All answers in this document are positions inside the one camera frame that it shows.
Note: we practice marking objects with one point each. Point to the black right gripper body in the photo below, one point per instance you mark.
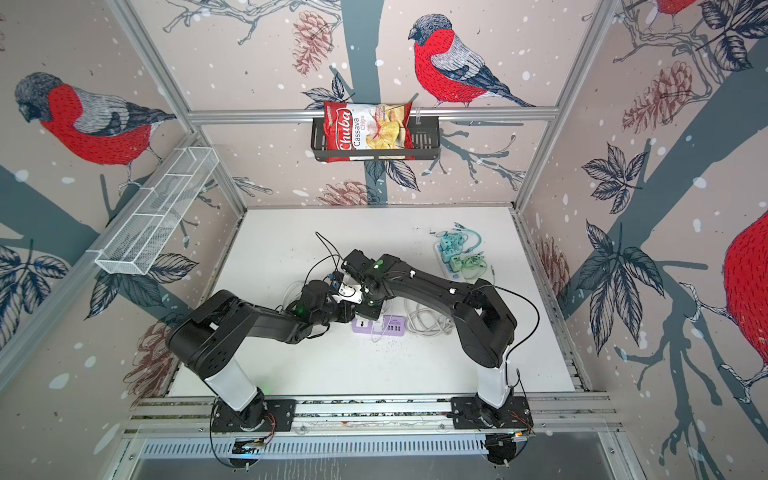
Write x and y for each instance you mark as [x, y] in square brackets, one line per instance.
[368, 307]

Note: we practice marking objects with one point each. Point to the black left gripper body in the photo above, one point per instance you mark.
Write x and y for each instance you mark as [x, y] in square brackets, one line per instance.
[333, 312]

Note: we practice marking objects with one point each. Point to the purple power strip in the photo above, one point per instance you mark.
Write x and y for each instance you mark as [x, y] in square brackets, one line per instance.
[397, 326]

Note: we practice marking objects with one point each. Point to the white blue power strip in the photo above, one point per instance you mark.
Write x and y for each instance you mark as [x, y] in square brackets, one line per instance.
[423, 321]

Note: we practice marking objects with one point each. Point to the teal charger with cable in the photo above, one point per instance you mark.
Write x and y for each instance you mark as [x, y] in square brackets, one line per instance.
[451, 244]

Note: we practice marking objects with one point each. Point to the white charger adapter with cable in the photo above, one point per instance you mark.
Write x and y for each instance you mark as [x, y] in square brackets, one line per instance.
[379, 328]

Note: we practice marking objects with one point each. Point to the light green charger with cable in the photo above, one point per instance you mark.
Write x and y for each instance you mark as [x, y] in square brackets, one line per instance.
[470, 268]

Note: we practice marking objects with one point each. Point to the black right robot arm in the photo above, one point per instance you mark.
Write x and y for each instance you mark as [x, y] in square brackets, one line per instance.
[484, 323]

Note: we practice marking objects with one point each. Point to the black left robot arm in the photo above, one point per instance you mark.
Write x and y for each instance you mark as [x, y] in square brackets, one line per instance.
[207, 340]

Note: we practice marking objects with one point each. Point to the red cassava chips bag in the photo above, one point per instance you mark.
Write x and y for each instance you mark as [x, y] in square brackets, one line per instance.
[350, 128]

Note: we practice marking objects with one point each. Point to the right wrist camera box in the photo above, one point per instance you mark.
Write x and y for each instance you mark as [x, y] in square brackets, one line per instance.
[344, 288]

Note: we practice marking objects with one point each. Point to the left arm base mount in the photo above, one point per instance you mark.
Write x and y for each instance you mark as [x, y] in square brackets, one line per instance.
[262, 415]

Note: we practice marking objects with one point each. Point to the black wire wall basket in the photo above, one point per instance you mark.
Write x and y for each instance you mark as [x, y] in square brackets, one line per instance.
[419, 140]

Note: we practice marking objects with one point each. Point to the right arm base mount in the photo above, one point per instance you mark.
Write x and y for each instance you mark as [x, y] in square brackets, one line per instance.
[472, 413]

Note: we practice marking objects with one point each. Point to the white mesh wall shelf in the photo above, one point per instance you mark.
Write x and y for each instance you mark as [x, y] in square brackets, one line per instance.
[162, 205]

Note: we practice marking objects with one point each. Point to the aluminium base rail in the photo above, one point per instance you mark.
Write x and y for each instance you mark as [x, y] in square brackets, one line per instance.
[337, 415]

